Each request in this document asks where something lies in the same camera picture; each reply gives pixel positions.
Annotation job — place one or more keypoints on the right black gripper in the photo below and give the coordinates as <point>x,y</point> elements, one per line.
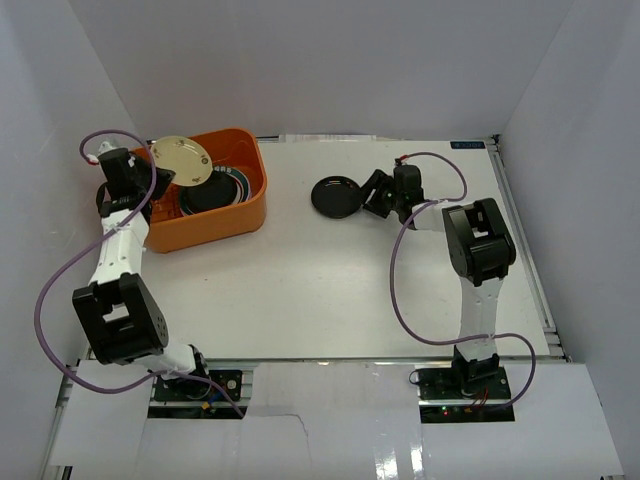
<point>379,181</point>

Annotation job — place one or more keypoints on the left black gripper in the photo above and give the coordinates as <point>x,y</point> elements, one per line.
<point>151,176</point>

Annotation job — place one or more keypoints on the small yellow floral plate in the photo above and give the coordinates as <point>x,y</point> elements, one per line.
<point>189,161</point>

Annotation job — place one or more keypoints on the black plate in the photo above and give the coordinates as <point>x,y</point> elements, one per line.
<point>336,197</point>
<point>220,190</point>

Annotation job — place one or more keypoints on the black plate front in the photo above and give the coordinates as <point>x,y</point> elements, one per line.
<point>220,190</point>

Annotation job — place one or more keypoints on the white green rimmed plate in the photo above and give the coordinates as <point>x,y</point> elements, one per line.
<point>242,181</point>

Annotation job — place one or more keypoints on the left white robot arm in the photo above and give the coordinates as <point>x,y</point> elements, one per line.
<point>122,321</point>

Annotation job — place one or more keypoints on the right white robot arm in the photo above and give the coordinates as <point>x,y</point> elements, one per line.
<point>480,249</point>

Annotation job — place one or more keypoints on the orange plastic bin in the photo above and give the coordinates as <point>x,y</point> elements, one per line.
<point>171,231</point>

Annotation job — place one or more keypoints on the blue table label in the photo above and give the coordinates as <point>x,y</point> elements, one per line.
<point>467,145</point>

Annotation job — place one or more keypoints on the white papers at back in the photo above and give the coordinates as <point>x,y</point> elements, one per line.
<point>325,138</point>

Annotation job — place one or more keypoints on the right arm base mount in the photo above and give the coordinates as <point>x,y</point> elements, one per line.
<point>465,392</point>

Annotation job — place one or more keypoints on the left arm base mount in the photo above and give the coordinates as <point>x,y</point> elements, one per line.
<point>182,399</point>

